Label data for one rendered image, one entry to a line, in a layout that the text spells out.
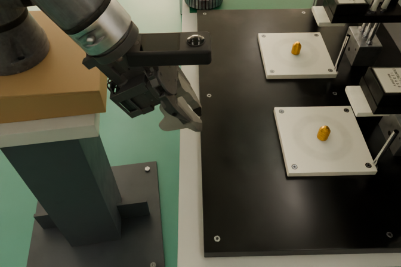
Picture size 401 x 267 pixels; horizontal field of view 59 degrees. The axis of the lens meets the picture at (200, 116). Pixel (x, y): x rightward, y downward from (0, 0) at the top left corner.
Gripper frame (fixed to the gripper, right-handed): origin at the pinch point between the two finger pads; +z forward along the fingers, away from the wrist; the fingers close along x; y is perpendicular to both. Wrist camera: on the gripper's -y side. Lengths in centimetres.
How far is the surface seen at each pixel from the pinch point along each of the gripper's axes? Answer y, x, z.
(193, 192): 5.9, 9.0, 7.5
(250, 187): -3.5, 9.5, 10.3
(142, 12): 72, -165, 56
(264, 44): -10.4, -27.0, 13.0
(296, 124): -12.6, -2.8, 14.2
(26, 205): 101, -28, 39
